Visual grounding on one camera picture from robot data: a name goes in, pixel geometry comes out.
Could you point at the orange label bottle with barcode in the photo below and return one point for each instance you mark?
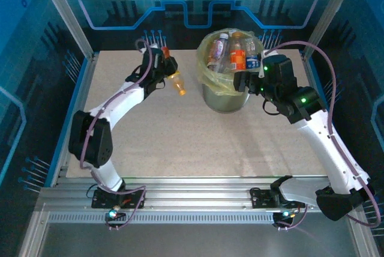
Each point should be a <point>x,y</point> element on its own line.
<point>237,59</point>

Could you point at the orange juice bottle fruit print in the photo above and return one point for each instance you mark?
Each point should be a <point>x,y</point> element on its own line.
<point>177,84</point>

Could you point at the clear bottle blue label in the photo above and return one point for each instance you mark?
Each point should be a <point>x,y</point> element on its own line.
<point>252,59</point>

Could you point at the clear bottle pink label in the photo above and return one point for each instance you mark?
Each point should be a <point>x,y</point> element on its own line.
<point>217,50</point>

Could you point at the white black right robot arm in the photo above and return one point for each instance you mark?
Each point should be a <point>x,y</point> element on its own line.
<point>330,143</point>

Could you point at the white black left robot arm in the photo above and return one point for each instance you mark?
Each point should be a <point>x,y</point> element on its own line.
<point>120,104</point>

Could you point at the grey round waste bin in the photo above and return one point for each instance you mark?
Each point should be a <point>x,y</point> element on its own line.
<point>225,101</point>

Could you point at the bin with yellow bag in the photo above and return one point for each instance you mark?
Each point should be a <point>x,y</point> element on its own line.
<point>207,74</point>

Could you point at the blue circuit side panel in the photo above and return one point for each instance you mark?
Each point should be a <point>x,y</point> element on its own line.
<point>360,74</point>
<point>24,74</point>

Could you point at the slotted metal strip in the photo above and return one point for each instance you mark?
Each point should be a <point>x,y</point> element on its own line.
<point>195,218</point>

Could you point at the grey metal shelf panel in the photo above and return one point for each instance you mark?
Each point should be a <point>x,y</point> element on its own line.
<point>195,242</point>

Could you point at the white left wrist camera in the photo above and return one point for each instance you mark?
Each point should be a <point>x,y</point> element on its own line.
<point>154,54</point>

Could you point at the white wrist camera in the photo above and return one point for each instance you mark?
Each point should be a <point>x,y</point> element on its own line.
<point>154,54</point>
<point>262,69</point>

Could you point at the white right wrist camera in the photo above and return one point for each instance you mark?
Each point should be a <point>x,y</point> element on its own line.
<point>262,69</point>

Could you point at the aluminium frame post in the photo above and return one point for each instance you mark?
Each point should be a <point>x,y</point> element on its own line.
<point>66,13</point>
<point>330,13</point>

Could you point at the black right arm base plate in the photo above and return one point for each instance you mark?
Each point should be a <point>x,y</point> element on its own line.
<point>259,198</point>

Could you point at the aluminium mounting rail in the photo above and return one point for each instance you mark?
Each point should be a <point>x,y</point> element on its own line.
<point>195,194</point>

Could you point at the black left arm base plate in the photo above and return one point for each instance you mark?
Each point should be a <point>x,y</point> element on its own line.
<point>135,200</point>

